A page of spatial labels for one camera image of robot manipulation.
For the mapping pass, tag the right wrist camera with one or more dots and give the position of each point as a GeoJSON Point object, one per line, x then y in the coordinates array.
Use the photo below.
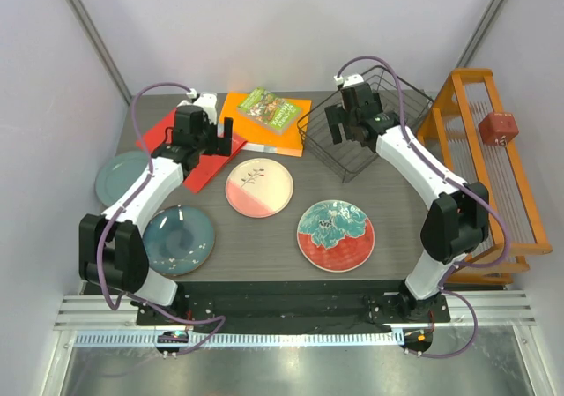
{"type": "Point", "coordinates": [348, 81]}

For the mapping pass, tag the red folder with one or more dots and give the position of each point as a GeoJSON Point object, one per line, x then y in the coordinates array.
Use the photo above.
{"type": "Point", "coordinates": [208, 166]}

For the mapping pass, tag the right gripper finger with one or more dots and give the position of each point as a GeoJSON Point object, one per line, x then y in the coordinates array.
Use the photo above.
{"type": "Point", "coordinates": [334, 119]}
{"type": "Point", "coordinates": [375, 105]}

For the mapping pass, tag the pink and cream plate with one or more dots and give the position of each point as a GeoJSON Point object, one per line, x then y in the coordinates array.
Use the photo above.
{"type": "Point", "coordinates": [259, 188]}

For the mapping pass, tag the red and teal floral plate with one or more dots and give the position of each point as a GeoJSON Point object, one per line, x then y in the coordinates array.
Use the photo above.
{"type": "Point", "coordinates": [335, 236]}

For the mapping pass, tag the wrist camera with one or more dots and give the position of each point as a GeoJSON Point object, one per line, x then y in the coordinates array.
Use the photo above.
{"type": "Point", "coordinates": [206, 101]}
{"type": "Point", "coordinates": [348, 81]}

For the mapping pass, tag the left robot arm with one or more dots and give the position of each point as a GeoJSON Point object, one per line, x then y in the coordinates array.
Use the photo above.
{"type": "Point", "coordinates": [111, 252]}

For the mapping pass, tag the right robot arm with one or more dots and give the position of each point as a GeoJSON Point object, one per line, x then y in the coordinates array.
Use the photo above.
{"type": "Point", "coordinates": [455, 224]}

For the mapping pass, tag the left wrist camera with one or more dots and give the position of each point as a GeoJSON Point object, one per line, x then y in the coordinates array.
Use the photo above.
{"type": "Point", "coordinates": [206, 101]}

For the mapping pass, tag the black wire dish rack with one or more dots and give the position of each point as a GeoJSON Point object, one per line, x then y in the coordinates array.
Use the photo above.
{"type": "Point", "coordinates": [348, 159]}

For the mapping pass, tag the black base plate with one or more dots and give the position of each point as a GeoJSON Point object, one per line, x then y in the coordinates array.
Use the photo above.
{"type": "Point", "coordinates": [253, 304]}

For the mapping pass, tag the plain grey-green plate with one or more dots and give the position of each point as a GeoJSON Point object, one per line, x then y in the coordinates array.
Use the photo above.
{"type": "Point", "coordinates": [117, 175]}

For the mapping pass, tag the orange folder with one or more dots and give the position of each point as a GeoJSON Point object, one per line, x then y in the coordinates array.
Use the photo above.
{"type": "Point", "coordinates": [260, 139]}

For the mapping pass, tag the green paperback book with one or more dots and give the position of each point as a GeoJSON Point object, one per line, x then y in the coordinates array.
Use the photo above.
{"type": "Point", "coordinates": [265, 108]}

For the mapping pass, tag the aluminium rail frame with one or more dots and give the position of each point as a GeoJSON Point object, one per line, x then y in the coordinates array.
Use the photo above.
{"type": "Point", "coordinates": [479, 342]}

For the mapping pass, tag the orange wooden rack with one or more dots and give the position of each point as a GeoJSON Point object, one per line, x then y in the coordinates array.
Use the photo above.
{"type": "Point", "coordinates": [468, 97]}

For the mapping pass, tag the red cube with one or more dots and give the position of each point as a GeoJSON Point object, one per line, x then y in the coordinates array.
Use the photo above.
{"type": "Point", "coordinates": [498, 128]}

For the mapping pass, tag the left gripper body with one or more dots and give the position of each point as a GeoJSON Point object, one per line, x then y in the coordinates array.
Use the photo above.
{"type": "Point", "coordinates": [206, 143]}

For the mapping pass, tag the dark blue glazed plate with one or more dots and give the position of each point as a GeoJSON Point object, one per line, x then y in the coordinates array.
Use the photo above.
{"type": "Point", "coordinates": [178, 240]}

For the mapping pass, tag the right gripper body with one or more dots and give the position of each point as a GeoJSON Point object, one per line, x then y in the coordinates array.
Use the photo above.
{"type": "Point", "coordinates": [347, 127]}

